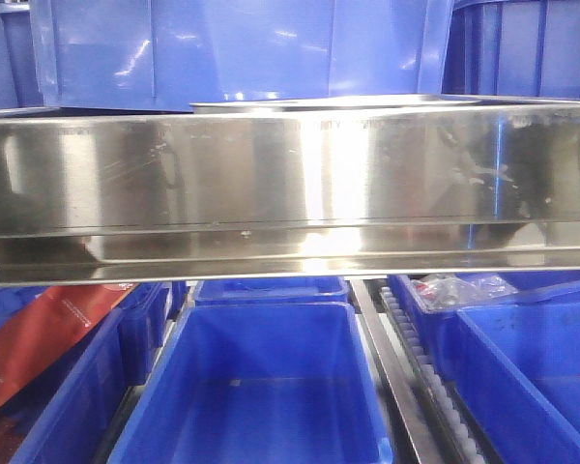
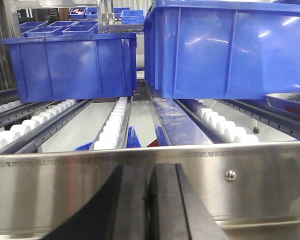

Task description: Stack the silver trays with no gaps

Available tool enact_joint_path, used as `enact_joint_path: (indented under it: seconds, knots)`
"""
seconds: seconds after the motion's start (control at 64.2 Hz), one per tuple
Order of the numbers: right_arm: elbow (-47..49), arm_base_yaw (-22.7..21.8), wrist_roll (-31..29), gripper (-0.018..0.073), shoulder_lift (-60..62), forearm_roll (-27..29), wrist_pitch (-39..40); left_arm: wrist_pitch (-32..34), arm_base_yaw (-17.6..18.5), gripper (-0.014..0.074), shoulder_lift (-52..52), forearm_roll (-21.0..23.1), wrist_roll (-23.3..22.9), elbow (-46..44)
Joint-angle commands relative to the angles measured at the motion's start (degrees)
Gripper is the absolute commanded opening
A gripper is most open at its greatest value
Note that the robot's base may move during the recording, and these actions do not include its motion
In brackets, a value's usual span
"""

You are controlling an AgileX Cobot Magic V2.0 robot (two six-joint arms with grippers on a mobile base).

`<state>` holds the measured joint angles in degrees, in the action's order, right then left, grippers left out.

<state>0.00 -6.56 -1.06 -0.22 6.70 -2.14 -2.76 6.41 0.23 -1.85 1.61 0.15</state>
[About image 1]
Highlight blue upper left bin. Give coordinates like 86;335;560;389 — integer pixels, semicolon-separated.
0;1;43;109

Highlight blue upper right bin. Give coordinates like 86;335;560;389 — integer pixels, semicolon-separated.
443;1;580;100

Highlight blue bin behind tray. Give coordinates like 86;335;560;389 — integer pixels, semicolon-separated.
30;1;453;111

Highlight steel divider rail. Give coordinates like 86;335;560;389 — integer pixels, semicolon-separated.
349;278;446;463

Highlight silver metal tray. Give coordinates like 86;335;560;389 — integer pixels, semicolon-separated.
191;94;481;114

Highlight blue lower rear centre bin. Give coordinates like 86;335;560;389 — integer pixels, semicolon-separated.
192;276;349;305

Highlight white roller track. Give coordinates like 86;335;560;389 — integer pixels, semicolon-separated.
379;286;488;463

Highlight clear plastic bag of parts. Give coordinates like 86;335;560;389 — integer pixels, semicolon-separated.
411;273;517;311

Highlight red paper package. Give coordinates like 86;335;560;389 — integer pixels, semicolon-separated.
0;283;136;407

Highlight stainless steel shelf front rail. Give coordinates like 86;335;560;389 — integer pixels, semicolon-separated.
0;98;580;286

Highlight blue lower left bin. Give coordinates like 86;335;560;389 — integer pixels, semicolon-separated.
0;282;187;463

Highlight blue lower right front bin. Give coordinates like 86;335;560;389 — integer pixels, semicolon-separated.
455;303;580;463

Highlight blue lower right rear bin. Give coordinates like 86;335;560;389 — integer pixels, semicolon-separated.
388;270;580;381

